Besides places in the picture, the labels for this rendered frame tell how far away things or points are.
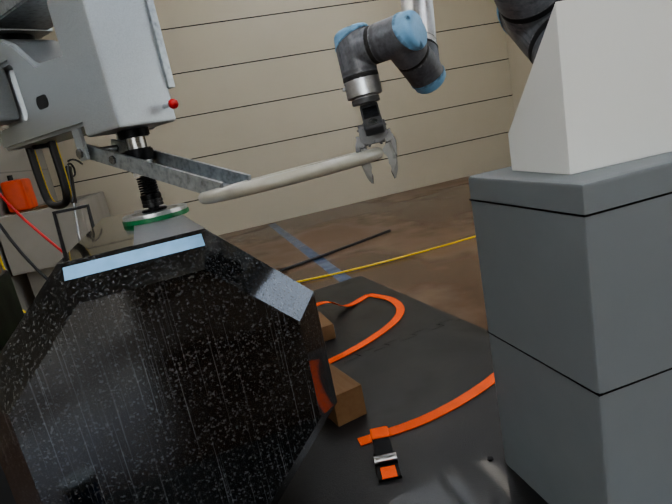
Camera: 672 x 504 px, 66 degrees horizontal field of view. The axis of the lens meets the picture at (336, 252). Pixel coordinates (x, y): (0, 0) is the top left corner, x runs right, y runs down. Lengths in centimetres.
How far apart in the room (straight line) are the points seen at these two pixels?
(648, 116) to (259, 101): 584
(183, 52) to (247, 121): 107
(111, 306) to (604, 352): 105
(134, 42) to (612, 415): 163
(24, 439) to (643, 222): 137
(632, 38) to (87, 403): 139
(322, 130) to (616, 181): 600
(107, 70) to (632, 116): 138
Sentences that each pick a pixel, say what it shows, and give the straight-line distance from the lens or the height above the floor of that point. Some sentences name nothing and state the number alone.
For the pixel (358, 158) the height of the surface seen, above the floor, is 95.
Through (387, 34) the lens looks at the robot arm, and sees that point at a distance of 129.
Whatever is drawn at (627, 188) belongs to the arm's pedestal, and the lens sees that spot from 110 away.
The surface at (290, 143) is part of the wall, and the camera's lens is 680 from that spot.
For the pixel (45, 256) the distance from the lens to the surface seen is 463.
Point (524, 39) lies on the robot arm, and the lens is 133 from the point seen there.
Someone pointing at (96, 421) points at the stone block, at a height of 48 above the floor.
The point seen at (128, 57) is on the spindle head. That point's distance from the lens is 180.
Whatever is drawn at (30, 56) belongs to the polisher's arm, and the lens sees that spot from 216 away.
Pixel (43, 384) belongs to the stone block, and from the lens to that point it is 135.
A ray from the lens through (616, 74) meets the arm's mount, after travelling 120.
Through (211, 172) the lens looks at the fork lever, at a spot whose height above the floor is 97.
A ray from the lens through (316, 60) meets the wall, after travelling 698.
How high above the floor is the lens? 103
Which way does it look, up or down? 13 degrees down
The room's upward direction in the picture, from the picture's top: 11 degrees counter-clockwise
